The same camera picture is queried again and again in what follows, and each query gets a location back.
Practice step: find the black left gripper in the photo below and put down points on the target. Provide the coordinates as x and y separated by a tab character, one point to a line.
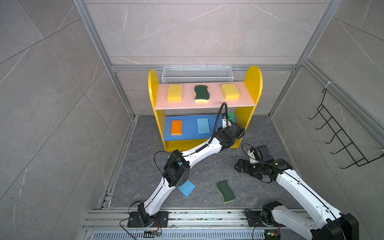
221	130

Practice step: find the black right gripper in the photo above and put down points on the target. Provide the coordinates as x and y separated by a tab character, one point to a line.
246	169

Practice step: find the bright green sponge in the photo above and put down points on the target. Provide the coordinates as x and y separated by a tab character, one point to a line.
232	116

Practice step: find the blue sponge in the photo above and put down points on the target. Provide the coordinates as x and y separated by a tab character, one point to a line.
203	125
187	188

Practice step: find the yellow sponge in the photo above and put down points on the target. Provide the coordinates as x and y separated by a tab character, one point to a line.
175	93
230	92

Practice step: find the dark green sponge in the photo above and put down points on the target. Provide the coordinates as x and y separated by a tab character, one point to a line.
202	94
225	191

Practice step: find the orange sponge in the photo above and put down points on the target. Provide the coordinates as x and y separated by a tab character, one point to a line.
176	127

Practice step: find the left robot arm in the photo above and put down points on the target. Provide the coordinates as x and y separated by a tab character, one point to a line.
177	169

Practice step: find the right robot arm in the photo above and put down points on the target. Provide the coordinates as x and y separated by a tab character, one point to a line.
324	222

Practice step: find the yellow shelf with coloured boards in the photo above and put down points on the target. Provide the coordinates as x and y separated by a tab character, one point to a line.
250	93

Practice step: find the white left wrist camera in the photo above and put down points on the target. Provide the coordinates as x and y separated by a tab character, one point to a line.
226	122

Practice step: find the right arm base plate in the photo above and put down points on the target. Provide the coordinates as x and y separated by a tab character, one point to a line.
254	218

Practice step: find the white wire mesh basket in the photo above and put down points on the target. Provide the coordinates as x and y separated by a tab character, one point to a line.
181	75

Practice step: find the black wire hook rack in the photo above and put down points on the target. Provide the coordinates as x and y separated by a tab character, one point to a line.
341	135

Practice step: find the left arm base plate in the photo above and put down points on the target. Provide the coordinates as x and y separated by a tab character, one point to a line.
143	220

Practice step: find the aluminium mounting rail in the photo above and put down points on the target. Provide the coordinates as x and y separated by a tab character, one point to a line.
189	224

